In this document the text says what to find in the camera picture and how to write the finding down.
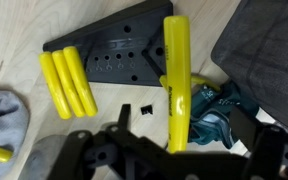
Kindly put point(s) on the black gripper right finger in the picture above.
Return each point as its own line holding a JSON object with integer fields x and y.
{"x": 274, "y": 156}

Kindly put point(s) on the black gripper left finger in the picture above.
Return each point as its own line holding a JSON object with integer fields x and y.
{"x": 84, "y": 153}

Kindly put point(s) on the black hex key stand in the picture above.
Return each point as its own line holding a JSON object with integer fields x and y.
{"x": 117, "y": 43}

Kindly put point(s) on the teal printed bag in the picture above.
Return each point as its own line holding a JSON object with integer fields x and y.
{"x": 214, "y": 113}

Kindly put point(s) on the small black plastic piece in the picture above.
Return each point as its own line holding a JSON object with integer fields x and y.
{"x": 146, "y": 110}

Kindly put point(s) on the gray cloth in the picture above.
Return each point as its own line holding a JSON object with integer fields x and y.
{"x": 4, "y": 116}

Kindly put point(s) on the dark gray fabric bin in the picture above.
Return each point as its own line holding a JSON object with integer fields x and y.
{"x": 267, "y": 50}

